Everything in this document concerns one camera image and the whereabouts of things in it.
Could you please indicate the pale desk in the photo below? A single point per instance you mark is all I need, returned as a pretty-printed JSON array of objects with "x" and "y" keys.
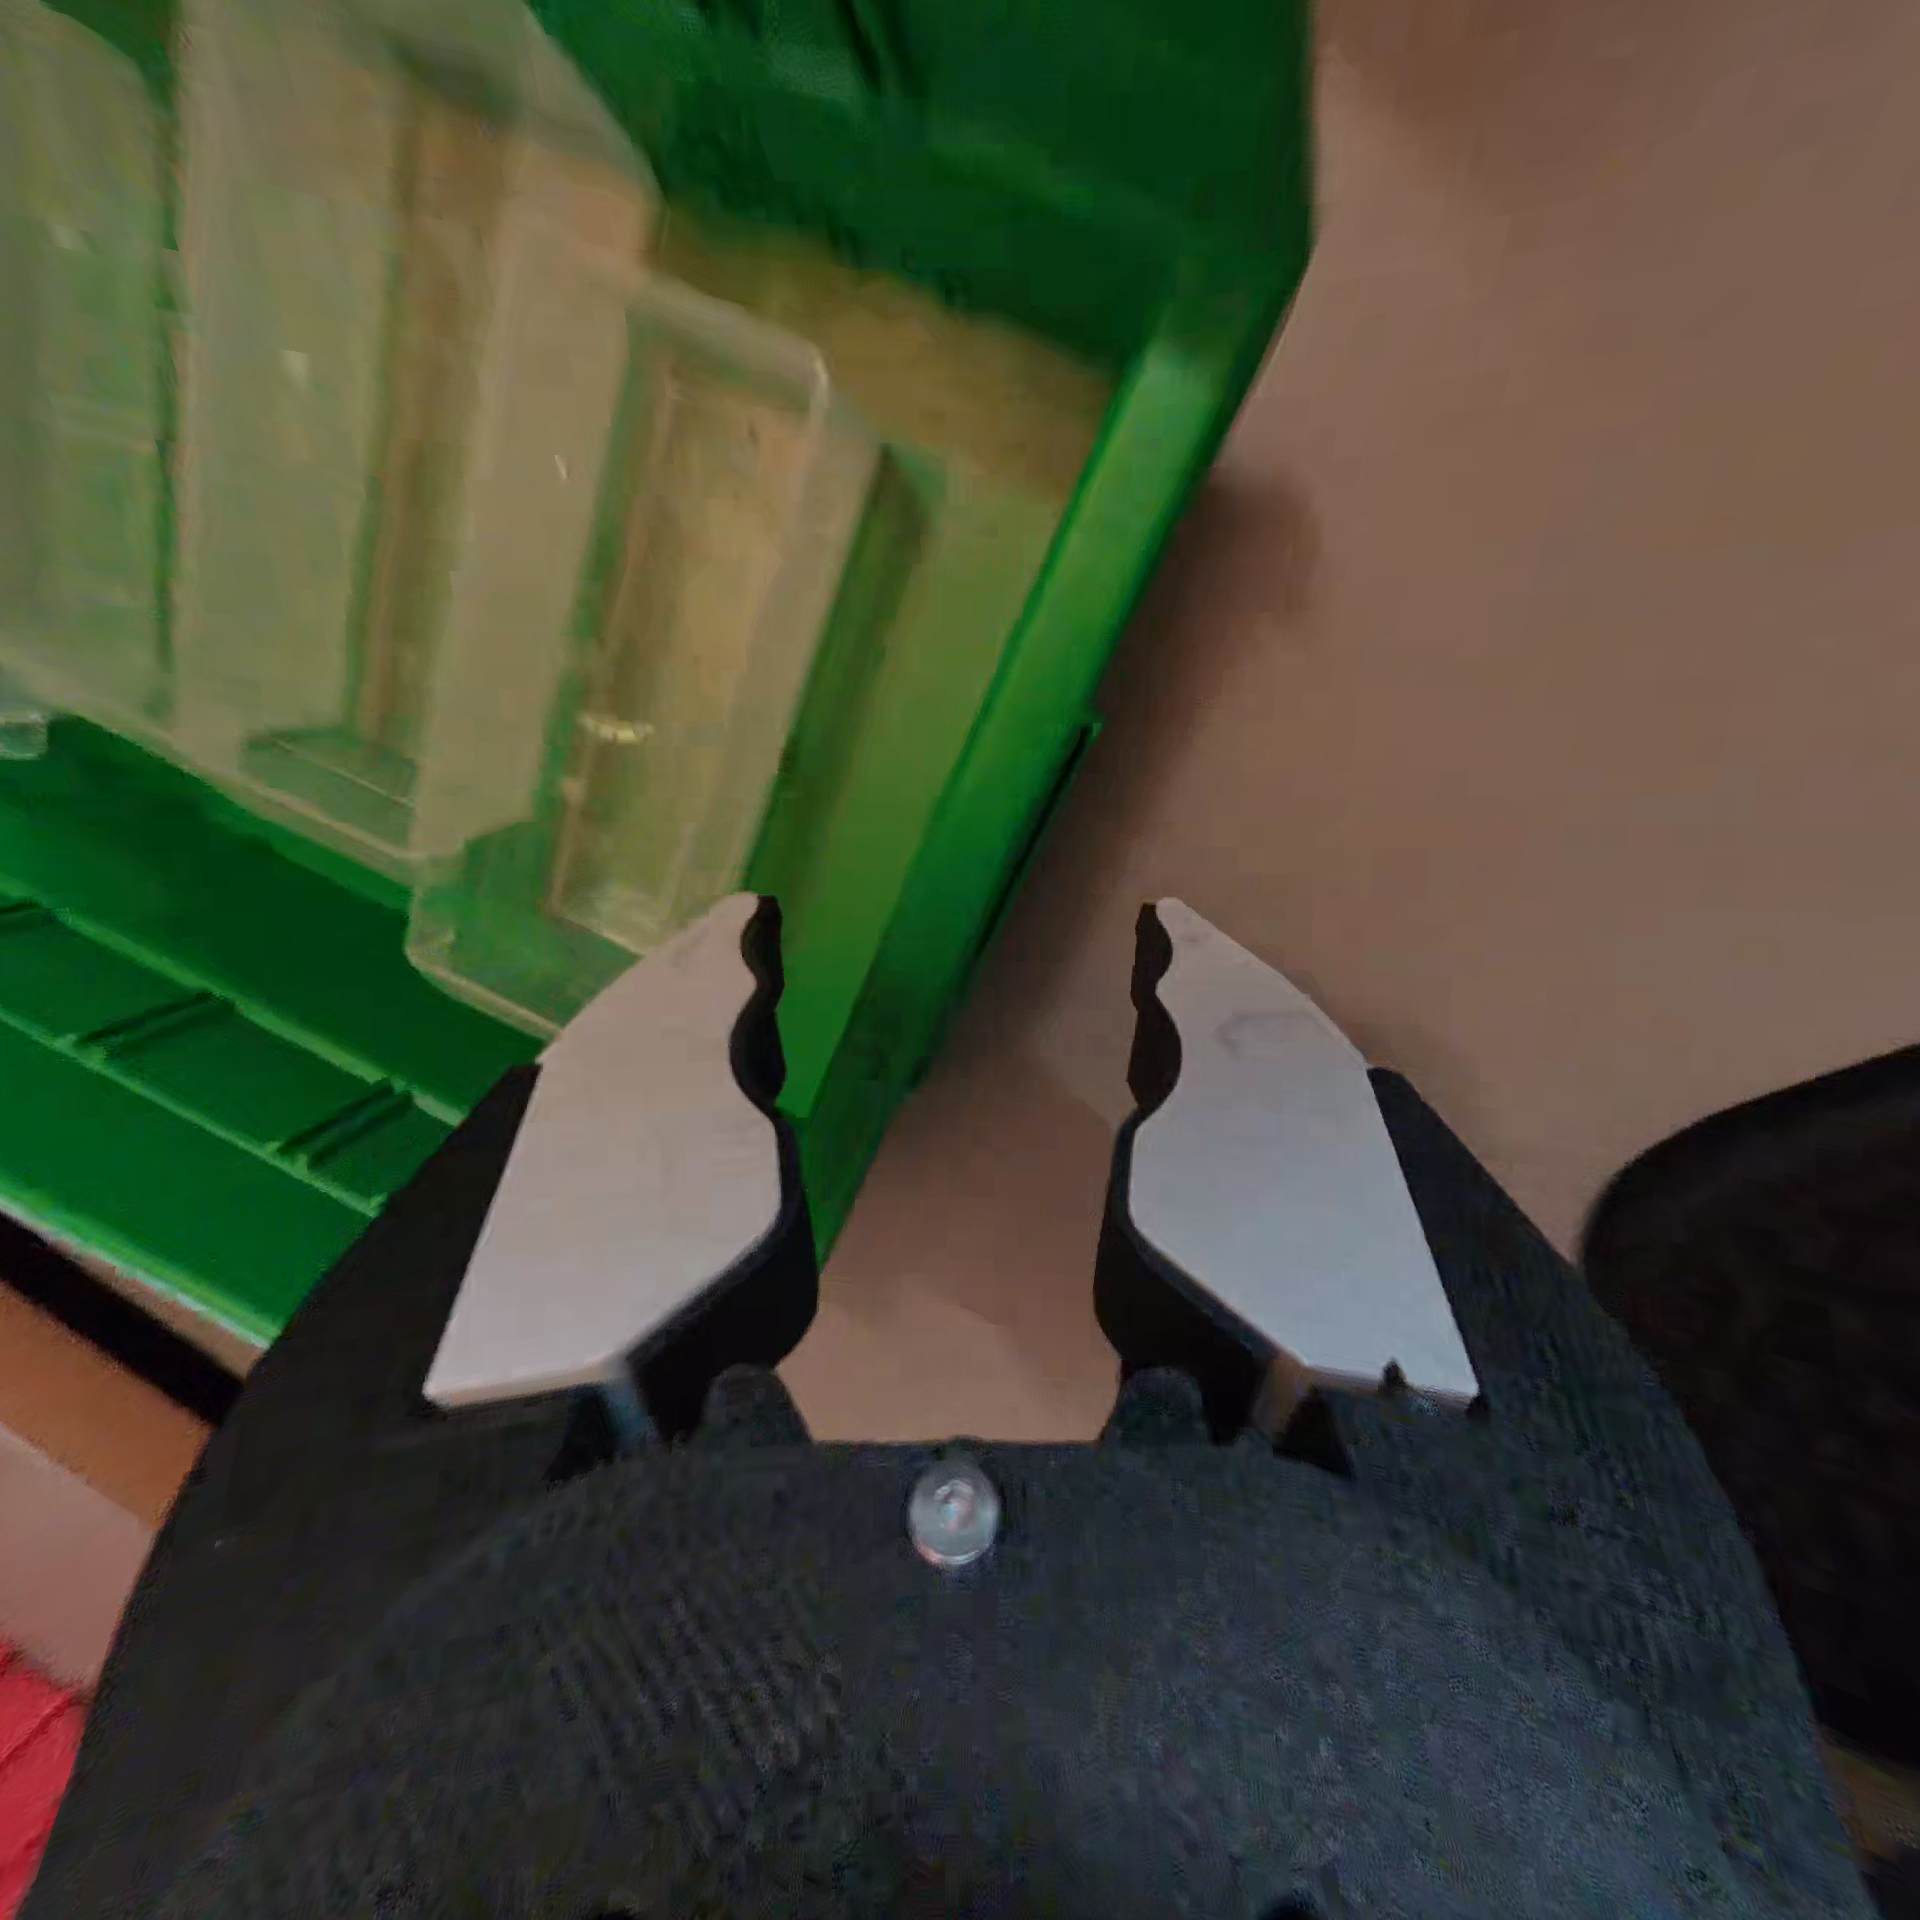
[{"x": 1574, "y": 601}]

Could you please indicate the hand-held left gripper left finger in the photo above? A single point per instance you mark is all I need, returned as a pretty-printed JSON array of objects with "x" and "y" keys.
[{"x": 630, "y": 1202}]

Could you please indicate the red floor object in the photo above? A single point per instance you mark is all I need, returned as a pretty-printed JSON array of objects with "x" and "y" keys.
[{"x": 41, "y": 1758}]

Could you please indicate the green plastic bin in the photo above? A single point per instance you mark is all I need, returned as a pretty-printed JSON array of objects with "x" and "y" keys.
[{"x": 1052, "y": 601}]

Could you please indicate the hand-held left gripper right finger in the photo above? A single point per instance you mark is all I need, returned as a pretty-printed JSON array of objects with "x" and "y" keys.
[{"x": 1289, "y": 1202}]

